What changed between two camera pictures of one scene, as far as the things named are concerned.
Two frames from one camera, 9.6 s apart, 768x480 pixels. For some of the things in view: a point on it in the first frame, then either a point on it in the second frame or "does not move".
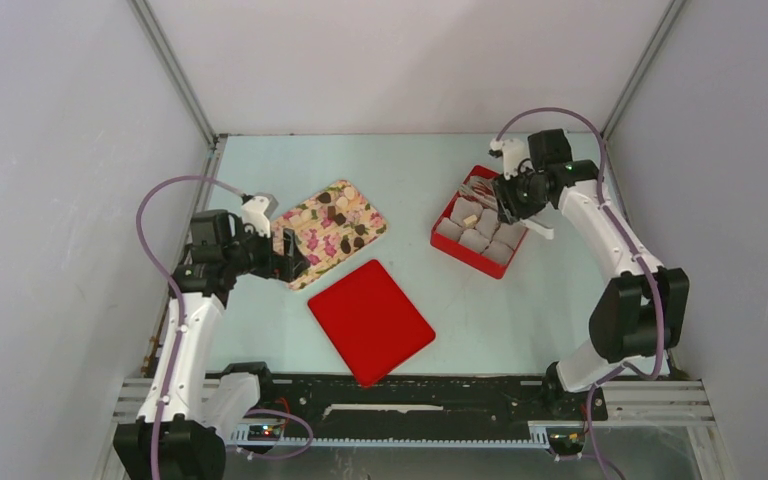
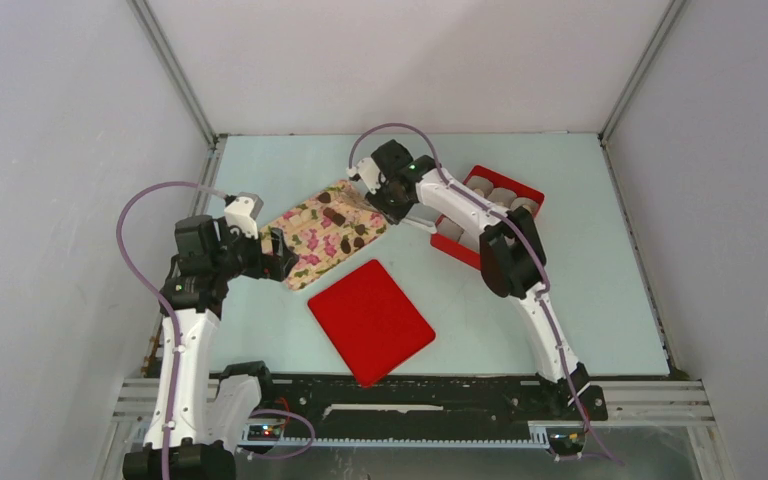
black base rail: x=423 y=404 does not move
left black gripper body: x=253 y=254 does not move
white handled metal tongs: x=483 y=188 → x=413 y=222
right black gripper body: x=518 y=196 → x=388 y=200
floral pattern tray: x=329 y=227 does not move
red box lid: x=371 y=322 does not move
